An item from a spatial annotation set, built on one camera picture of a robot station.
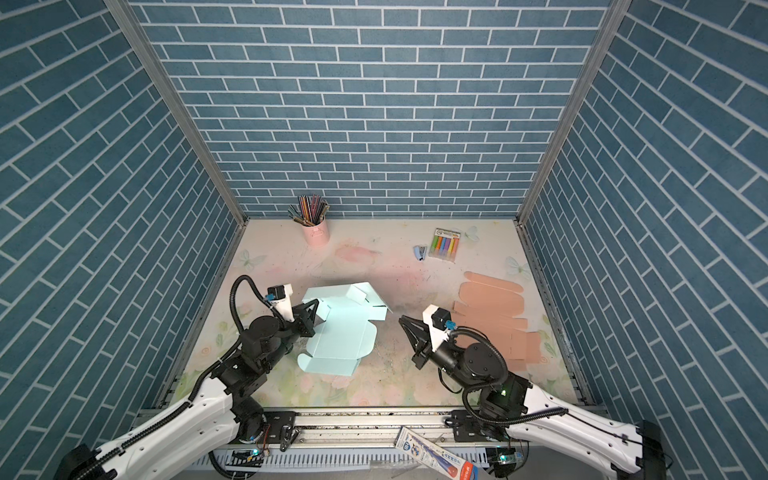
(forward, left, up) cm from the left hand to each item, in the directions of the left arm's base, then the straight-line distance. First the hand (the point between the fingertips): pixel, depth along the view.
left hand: (320, 303), depth 79 cm
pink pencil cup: (+33, +7, -10) cm, 36 cm away
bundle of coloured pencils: (+41, +11, -5) cm, 42 cm away
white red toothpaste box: (-34, -31, -14) cm, 48 cm away
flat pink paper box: (+8, -52, -16) cm, 55 cm away
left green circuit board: (-32, +17, -19) cm, 41 cm away
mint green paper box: (-9, -8, +1) cm, 12 cm away
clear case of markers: (+32, -40, -14) cm, 53 cm away
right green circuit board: (-34, -45, -16) cm, 59 cm away
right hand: (-9, -21, +10) cm, 25 cm away
